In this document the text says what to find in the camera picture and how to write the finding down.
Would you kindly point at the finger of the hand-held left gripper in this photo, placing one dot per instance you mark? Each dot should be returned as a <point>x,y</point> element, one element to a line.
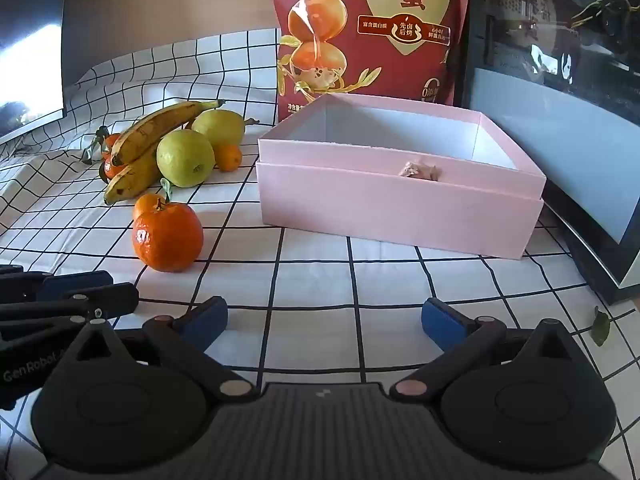
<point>75,284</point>
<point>117,297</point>

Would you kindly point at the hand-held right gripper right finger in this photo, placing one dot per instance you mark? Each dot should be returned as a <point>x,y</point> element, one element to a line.
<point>440,322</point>

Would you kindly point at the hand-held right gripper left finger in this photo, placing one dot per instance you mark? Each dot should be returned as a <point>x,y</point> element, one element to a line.
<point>207,317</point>

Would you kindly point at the large tangerine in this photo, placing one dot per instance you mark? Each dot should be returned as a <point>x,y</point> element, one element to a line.
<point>167,237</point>

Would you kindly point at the short spotted banana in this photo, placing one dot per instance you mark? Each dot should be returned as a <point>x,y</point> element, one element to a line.
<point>131,180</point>

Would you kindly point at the pink cardboard box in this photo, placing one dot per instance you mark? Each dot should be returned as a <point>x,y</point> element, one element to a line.
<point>380,205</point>

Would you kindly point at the tangerine with leaves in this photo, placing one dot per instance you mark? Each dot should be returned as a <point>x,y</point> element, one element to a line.
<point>112,143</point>

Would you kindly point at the green pear thick stem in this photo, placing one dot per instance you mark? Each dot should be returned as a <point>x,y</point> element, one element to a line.
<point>185,157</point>

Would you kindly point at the kumquat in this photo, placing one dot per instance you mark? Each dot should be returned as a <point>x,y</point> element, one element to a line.
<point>228,157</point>

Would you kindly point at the long spotted banana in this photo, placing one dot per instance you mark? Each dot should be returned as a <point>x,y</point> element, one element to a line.
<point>155,127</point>

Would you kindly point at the green pear thin stem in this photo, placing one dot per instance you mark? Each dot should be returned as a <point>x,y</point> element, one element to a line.
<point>220,125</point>

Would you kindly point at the white checked tablecloth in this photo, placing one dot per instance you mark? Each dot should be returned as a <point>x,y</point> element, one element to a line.
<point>310,280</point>

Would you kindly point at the loose green leaf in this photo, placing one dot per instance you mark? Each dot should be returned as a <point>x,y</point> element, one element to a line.
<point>600,327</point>

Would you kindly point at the dark monitor screen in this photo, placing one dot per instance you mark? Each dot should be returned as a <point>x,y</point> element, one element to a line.
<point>30,35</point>

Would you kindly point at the red snack bag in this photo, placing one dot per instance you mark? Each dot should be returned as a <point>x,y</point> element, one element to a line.
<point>400,60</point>

